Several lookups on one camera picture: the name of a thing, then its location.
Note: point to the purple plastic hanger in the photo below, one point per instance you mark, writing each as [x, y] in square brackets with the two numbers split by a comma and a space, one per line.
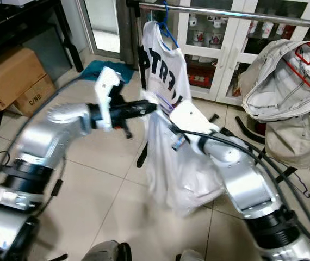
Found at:
[165, 101]

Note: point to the thin white garment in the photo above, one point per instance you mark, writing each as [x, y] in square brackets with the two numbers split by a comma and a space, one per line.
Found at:
[182, 179]

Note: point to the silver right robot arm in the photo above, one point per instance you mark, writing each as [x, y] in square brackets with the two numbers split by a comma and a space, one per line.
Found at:
[250, 187]

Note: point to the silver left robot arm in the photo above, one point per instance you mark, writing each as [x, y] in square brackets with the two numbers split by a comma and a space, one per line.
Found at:
[62, 141]

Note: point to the blue plastic hanger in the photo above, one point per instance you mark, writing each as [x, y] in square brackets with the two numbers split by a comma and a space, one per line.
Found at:
[170, 37]

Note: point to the red plastic hanger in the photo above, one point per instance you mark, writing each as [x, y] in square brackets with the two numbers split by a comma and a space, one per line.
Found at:
[303, 77]

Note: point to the black clothes rack pole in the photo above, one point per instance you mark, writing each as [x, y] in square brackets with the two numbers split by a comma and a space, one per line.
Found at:
[142, 155]

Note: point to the teal cloth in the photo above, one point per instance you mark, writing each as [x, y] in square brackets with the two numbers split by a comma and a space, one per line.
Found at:
[90, 70]

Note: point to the white T-shirt black letters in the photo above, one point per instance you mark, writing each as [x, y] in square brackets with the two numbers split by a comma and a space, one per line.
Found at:
[163, 38]

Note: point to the grey curtain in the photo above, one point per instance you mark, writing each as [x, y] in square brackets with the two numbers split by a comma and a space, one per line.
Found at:
[126, 32]

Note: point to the small printed cardboard box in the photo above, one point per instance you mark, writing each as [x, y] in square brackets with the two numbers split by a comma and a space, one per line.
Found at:
[38, 98]

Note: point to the white framed glass door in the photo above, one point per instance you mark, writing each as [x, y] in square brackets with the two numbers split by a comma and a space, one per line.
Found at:
[100, 22]

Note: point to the white glass door cabinet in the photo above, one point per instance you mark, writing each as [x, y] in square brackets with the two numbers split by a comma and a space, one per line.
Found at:
[231, 60]

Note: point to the beige jacket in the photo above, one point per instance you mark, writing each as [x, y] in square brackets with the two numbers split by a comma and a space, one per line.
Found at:
[255, 76]

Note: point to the grey right robot foot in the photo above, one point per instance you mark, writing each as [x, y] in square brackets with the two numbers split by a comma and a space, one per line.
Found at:
[188, 255]

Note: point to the grey robot foot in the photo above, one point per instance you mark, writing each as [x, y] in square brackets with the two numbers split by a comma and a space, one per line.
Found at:
[106, 252]
[188, 255]

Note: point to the large plain cardboard box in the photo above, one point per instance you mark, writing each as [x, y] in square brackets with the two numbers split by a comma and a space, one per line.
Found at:
[11, 76]

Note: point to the grey left robot foot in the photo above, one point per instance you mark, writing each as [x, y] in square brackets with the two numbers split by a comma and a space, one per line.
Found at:
[106, 252]

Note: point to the black desk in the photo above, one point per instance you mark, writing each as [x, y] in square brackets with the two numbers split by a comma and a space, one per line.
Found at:
[24, 19]

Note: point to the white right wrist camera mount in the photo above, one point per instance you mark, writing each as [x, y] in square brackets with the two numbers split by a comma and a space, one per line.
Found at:
[193, 117]

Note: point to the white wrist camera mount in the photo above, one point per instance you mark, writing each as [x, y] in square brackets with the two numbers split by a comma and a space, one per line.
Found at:
[193, 117]
[107, 87]

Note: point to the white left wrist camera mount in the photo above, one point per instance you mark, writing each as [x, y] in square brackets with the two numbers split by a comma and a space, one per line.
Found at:
[107, 87]

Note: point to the metal clothes rack rail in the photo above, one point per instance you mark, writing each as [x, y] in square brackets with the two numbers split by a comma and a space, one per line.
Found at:
[231, 13]

